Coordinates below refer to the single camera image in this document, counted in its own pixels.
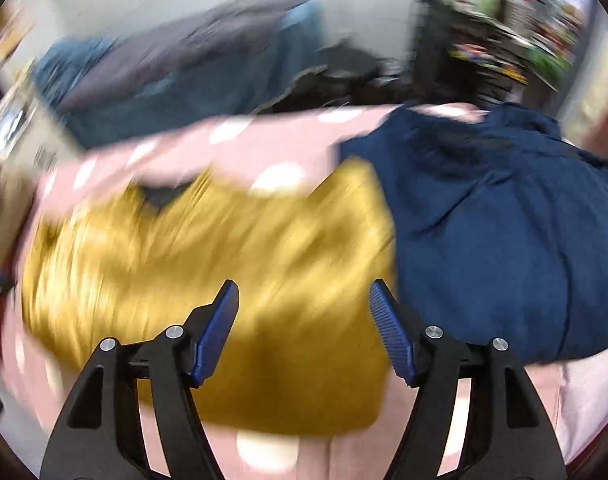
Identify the black shelf rack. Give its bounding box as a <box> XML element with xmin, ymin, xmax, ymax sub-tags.
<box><xmin>409</xmin><ymin>0</ymin><xmax>587</xmax><ymax>107</ymax></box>

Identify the gold satin garment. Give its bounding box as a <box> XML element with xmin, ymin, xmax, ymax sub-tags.
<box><xmin>21</xmin><ymin>157</ymin><xmax>399</xmax><ymax>436</ymax></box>

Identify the pink polka dot blanket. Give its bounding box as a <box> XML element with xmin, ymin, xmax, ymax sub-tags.
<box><xmin>0</xmin><ymin>102</ymin><xmax>577</xmax><ymax>480</ymax></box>

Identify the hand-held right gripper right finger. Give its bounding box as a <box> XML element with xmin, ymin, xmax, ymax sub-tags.
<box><xmin>369</xmin><ymin>279</ymin><xmax>569</xmax><ymax>480</ymax></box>

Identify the navy blue garment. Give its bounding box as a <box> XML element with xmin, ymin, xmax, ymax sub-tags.
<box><xmin>339</xmin><ymin>102</ymin><xmax>608</xmax><ymax>376</ymax></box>

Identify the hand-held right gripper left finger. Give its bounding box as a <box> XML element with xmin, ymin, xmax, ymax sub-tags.
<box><xmin>40</xmin><ymin>279</ymin><xmax>241</xmax><ymax>480</ymax></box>

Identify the teal blue cloth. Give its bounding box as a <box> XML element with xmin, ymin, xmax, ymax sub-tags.
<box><xmin>32</xmin><ymin>0</ymin><xmax>325</xmax><ymax>148</ymax></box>

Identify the grey cloth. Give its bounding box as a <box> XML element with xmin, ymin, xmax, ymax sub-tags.
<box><xmin>58</xmin><ymin>0</ymin><xmax>309</xmax><ymax>113</ymax></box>

